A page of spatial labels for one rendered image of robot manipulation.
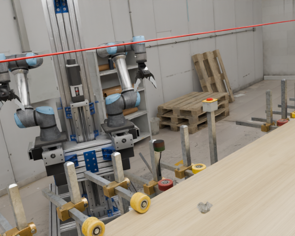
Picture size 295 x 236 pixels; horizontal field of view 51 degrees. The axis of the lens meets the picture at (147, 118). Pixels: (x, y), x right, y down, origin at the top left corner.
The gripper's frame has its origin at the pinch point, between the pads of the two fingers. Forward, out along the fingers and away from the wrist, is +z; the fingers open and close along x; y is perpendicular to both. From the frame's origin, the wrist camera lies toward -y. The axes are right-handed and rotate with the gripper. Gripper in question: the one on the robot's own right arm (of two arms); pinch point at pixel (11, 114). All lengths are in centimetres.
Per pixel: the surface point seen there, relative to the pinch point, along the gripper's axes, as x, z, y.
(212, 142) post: -119, 37, -21
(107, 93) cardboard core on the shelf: -94, 36, 235
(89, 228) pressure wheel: -30, 35, -84
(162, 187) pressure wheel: -71, 42, -54
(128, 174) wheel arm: -60, 46, -22
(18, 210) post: -5, 26, -71
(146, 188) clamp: -65, 46, -44
